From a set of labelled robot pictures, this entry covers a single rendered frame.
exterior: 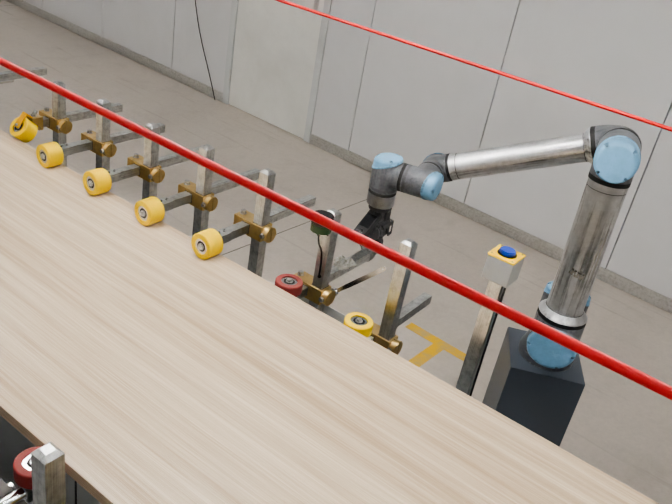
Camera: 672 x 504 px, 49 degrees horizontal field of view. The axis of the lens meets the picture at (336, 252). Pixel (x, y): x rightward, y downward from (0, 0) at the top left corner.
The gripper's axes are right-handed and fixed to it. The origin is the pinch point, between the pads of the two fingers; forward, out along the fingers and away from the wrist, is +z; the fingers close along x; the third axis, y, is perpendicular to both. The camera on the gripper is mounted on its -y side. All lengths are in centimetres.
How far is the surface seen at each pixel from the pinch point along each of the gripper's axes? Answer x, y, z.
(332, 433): -47, -81, -11
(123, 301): 20, -83, -11
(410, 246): -31, -32, -32
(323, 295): -7.6, -33.6, -4.7
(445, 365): -8, 76, 86
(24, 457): -10, -131, -14
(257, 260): 18.8, -33.4, -3.9
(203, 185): 44, -33, -20
